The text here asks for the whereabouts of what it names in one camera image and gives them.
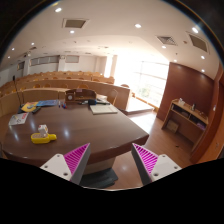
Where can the black microphone stand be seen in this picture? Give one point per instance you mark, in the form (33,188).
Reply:
(20,102)

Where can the large brown wooden table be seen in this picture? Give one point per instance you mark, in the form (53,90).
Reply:
(109,135)

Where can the wooden shelf cabinet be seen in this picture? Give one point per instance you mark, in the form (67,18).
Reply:
(186,120)

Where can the open white book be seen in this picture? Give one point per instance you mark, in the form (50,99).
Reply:
(103,109)

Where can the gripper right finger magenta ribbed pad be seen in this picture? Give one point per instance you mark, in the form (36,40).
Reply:
(152,167)

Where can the white paper booklet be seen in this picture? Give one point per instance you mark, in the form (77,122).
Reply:
(18,119)

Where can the yellow power strip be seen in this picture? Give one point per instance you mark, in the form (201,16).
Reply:
(37,138)

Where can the blue folder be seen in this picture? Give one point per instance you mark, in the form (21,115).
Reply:
(47,103)

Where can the wooden desktop organizer box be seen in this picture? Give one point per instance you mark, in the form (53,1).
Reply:
(79,94)

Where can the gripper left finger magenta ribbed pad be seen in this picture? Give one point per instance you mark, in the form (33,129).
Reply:
(70,166)

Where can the yellow and blue bag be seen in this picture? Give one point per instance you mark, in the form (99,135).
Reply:
(29,107)

